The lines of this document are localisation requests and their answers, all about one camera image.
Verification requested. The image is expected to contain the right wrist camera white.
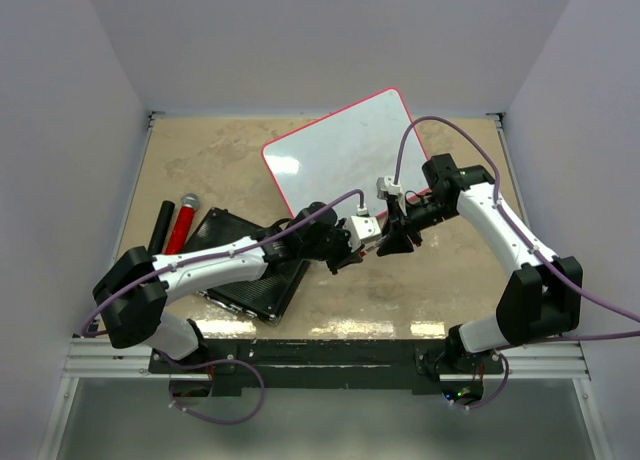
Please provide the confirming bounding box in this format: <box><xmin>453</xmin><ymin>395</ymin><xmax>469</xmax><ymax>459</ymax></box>
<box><xmin>376</xmin><ymin>175</ymin><xmax>405</xmax><ymax>200</ymax></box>

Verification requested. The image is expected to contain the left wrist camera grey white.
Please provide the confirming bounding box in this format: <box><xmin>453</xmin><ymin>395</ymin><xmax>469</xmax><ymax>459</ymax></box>
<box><xmin>345</xmin><ymin>206</ymin><xmax>382</xmax><ymax>251</ymax></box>

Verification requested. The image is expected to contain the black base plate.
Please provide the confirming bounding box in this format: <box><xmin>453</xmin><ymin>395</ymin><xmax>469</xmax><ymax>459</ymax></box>
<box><xmin>149</xmin><ymin>339</ymin><xmax>504</xmax><ymax>398</ymax></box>

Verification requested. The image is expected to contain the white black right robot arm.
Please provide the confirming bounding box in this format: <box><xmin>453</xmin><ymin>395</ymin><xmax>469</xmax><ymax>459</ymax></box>
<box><xmin>376</xmin><ymin>154</ymin><xmax>583</xmax><ymax>373</ymax></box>

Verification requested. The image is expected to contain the pink framed whiteboard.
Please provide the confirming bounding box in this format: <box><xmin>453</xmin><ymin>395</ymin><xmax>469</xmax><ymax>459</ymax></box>
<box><xmin>262</xmin><ymin>88</ymin><xmax>412</xmax><ymax>217</ymax></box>

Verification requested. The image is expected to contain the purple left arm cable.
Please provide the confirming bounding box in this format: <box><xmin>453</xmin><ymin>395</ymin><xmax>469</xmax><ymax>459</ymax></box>
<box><xmin>79</xmin><ymin>188</ymin><xmax>369</xmax><ymax>424</ymax></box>

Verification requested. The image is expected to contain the aluminium frame rail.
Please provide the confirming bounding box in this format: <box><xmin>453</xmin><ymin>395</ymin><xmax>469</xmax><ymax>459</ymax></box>
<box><xmin>37</xmin><ymin>110</ymin><xmax>166</xmax><ymax>459</ymax></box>

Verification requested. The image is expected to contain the red microphone silver head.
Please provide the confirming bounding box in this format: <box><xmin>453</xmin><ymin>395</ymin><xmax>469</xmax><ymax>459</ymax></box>
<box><xmin>165</xmin><ymin>193</ymin><xmax>200</xmax><ymax>255</ymax></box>

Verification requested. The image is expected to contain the red and white marker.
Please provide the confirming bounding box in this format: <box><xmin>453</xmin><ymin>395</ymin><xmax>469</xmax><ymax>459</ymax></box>
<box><xmin>360</xmin><ymin>236</ymin><xmax>386</xmax><ymax>256</ymax></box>

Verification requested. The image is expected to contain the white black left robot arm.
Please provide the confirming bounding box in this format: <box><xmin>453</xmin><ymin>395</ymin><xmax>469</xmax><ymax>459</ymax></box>
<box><xmin>93</xmin><ymin>202</ymin><xmax>380</xmax><ymax>372</ymax></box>

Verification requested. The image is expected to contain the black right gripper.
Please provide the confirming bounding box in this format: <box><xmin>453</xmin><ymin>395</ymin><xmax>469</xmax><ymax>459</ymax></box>
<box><xmin>376</xmin><ymin>195</ymin><xmax>459</xmax><ymax>257</ymax></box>

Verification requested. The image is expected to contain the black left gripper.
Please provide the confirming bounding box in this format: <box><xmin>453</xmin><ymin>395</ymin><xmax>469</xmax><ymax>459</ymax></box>
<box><xmin>300</xmin><ymin>218</ymin><xmax>365</xmax><ymax>275</ymax></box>

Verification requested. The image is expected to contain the black microphone tube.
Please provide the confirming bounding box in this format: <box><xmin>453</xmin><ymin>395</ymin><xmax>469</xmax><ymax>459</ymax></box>
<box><xmin>147</xmin><ymin>200</ymin><xmax>175</xmax><ymax>255</ymax></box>

